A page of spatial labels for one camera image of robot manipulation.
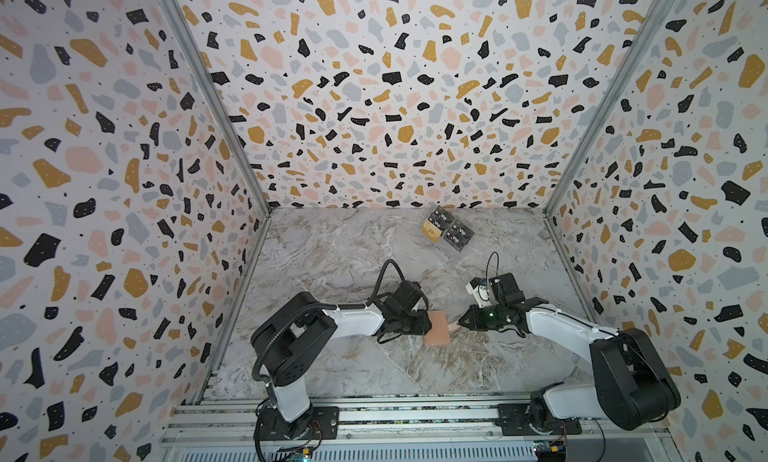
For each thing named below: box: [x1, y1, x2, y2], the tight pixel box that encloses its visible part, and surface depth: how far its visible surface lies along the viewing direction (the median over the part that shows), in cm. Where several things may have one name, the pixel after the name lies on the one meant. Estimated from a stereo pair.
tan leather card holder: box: [424, 310, 450, 346], surface depth 90 cm
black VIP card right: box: [443, 227, 471, 252], surface depth 106 cm
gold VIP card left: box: [420, 219, 442, 244], surface depth 112 cm
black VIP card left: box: [432, 205, 455, 223], surface depth 111 cm
